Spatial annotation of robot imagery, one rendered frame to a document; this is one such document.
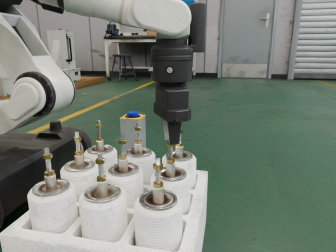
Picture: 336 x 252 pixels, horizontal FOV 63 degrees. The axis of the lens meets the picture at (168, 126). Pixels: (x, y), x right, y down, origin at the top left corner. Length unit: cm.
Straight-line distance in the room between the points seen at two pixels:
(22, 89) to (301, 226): 96
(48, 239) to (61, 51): 383
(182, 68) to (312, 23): 520
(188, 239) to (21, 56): 73
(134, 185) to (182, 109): 22
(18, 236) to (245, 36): 525
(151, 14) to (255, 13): 512
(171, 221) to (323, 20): 540
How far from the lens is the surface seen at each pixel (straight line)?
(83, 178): 70
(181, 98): 57
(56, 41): 435
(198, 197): 71
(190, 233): 59
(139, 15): 54
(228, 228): 93
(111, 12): 57
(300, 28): 567
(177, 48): 55
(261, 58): 560
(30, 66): 97
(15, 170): 97
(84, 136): 129
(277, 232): 96
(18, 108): 96
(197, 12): 59
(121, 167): 68
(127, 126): 93
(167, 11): 54
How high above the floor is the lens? 54
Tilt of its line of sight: 16 degrees down
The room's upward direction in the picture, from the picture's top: straight up
